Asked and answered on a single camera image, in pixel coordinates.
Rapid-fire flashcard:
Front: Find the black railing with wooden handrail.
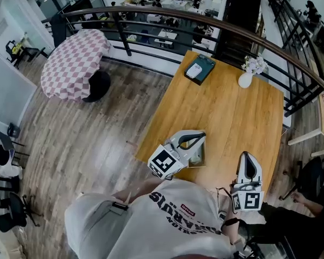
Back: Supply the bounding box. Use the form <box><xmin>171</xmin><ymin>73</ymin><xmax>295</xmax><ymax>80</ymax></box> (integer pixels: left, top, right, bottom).
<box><xmin>42</xmin><ymin>5</ymin><xmax>324</xmax><ymax>118</ymax></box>

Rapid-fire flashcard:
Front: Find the black office chair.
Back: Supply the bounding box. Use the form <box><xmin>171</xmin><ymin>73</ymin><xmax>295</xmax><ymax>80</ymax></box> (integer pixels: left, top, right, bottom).
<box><xmin>279</xmin><ymin>156</ymin><xmax>324</xmax><ymax>202</ymax></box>

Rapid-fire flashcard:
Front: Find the wooden tray box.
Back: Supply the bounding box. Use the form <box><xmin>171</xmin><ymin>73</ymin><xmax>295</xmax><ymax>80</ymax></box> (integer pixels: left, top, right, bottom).
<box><xmin>187</xmin><ymin>141</ymin><xmax>207</xmax><ymax>169</ymax></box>

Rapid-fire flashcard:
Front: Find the person's left forearm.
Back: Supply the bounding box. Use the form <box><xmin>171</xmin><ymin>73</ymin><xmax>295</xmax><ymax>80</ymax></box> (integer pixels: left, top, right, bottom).
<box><xmin>116</xmin><ymin>178</ymin><xmax>165</xmax><ymax>203</ymax></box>

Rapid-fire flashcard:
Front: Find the dark rectangular tray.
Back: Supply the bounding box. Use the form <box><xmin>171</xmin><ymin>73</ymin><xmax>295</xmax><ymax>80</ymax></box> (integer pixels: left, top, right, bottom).
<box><xmin>184</xmin><ymin>54</ymin><xmax>217</xmax><ymax>86</ymax></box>

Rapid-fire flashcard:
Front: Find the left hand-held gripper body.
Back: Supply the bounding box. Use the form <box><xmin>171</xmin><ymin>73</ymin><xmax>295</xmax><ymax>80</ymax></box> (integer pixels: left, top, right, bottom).
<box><xmin>147</xmin><ymin>129</ymin><xmax>207</xmax><ymax>180</ymax></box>

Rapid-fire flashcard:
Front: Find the black round stool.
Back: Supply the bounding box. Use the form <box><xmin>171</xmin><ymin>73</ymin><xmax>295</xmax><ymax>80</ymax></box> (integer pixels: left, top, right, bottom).
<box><xmin>82</xmin><ymin>71</ymin><xmax>111</xmax><ymax>103</ymax></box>

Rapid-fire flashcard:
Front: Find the white vase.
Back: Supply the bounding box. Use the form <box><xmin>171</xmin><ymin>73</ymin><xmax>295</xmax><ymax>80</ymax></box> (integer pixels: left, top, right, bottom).
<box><xmin>238</xmin><ymin>71</ymin><xmax>254</xmax><ymax>89</ymax></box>

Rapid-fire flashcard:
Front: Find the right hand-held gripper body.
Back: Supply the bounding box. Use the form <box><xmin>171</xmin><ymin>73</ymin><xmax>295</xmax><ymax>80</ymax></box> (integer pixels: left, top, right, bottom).
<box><xmin>231</xmin><ymin>151</ymin><xmax>265</xmax><ymax>213</ymax></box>

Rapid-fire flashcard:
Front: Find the checkered cloth covered table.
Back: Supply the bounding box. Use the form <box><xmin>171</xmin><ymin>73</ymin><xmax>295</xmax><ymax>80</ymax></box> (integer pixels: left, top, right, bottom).
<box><xmin>40</xmin><ymin>29</ymin><xmax>111</xmax><ymax>102</ymax></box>

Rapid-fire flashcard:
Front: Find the pale purple flower bunch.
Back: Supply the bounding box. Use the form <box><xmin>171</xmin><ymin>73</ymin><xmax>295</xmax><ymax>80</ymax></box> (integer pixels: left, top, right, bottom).
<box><xmin>241</xmin><ymin>55</ymin><xmax>268</xmax><ymax>76</ymax></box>

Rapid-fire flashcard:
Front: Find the person's right forearm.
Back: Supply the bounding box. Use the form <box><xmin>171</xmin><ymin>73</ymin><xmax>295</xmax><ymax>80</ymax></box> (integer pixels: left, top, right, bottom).
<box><xmin>220</xmin><ymin>212</ymin><xmax>245</xmax><ymax>247</ymax></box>

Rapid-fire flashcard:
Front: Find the small white device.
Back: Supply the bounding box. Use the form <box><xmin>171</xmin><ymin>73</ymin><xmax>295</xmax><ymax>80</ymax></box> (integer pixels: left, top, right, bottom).
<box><xmin>185</xmin><ymin>63</ymin><xmax>203</xmax><ymax>79</ymax></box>

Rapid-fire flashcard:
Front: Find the person's white printed shirt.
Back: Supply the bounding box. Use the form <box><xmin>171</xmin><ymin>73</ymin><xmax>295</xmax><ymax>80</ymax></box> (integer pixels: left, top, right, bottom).
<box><xmin>64</xmin><ymin>179</ymin><xmax>235</xmax><ymax>259</ymax></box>

